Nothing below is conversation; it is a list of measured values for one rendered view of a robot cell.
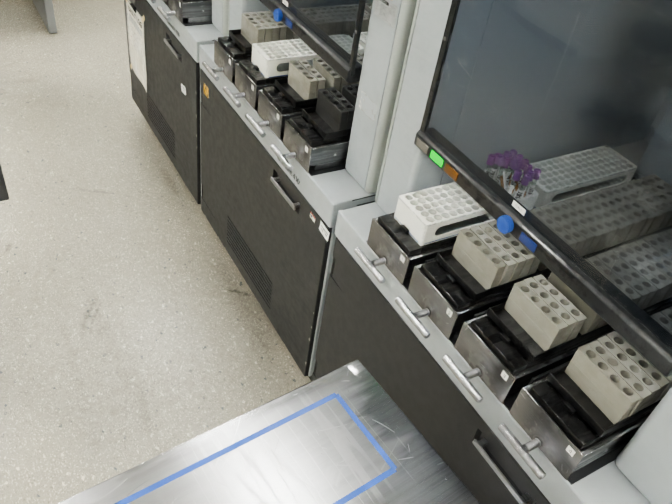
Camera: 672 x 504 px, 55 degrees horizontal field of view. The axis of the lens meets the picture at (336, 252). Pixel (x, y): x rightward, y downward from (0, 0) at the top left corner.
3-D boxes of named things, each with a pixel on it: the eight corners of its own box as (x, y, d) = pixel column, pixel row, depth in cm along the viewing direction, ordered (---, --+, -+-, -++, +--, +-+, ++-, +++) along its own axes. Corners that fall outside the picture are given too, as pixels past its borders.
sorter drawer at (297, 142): (490, 105, 191) (499, 77, 185) (521, 129, 182) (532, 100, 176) (266, 147, 158) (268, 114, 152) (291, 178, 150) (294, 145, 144)
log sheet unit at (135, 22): (130, 68, 278) (123, -16, 255) (150, 99, 262) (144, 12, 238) (124, 69, 277) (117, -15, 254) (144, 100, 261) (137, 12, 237)
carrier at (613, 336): (653, 406, 102) (671, 383, 98) (644, 411, 101) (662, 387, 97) (599, 353, 109) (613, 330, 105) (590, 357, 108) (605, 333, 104)
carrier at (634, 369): (644, 412, 101) (662, 388, 97) (635, 416, 100) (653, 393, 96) (590, 358, 108) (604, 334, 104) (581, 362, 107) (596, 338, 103)
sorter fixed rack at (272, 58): (344, 54, 188) (347, 33, 184) (361, 69, 182) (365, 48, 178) (250, 65, 175) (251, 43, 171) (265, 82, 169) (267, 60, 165)
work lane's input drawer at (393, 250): (590, 181, 166) (604, 152, 160) (631, 213, 158) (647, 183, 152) (348, 248, 134) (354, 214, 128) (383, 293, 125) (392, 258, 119)
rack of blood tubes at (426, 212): (500, 191, 145) (509, 168, 141) (530, 217, 139) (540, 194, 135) (391, 219, 132) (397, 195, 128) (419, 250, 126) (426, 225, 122)
